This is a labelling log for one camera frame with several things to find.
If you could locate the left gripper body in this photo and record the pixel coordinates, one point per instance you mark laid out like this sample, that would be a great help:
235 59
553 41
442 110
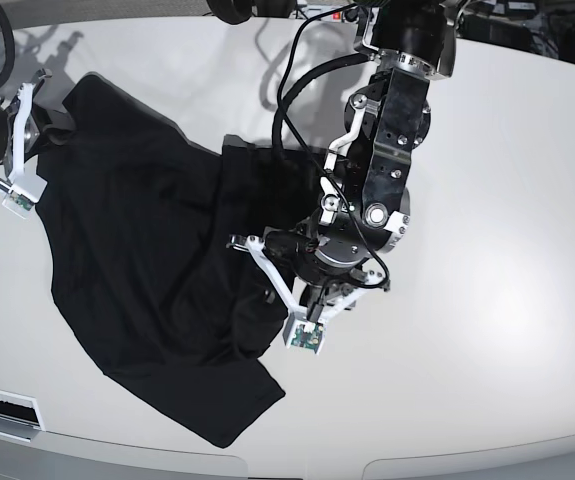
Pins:
331 270

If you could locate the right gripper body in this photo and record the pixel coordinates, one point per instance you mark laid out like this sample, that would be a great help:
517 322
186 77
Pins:
35 120

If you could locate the black t-shirt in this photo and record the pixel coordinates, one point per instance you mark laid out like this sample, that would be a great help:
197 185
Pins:
138 220

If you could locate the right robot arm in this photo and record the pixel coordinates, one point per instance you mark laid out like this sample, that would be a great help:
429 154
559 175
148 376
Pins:
5 74

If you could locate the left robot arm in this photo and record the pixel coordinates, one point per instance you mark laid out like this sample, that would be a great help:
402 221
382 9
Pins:
363 210

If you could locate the grey slotted table fixture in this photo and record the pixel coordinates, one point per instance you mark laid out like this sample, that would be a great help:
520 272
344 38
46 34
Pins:
20 417

